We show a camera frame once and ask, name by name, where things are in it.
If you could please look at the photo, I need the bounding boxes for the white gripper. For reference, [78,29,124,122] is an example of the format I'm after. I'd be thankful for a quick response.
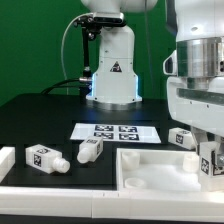
[163,51,224,175]

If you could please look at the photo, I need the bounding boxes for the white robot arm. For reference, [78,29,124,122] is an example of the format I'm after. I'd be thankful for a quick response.
[163,0,224,177]

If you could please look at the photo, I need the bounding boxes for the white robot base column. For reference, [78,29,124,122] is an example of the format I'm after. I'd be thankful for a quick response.
[81,0,158,110]

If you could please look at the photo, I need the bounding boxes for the white marker sheet with tags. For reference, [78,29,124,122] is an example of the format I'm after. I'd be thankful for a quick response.
[70,123,161,144]

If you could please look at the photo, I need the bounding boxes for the white front fence bar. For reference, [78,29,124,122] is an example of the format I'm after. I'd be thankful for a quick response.
[0,187,224,223]

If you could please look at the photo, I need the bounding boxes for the white fence bar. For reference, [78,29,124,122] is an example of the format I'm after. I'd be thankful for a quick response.
[0,187,224,223]
[0,147,15,183]

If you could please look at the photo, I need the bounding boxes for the white left fence bar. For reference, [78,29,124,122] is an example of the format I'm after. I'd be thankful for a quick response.
[0,147,15,183]

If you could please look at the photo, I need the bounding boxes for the black cable on table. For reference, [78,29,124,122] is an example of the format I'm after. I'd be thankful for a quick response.
[40,79,88,96]

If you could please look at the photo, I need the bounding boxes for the grey camera on black stand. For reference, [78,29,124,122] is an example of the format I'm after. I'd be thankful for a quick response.
[73,12,126,95]

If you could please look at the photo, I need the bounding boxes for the grey camera cable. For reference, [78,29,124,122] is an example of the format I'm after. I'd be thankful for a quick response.
[60,12,94,96]

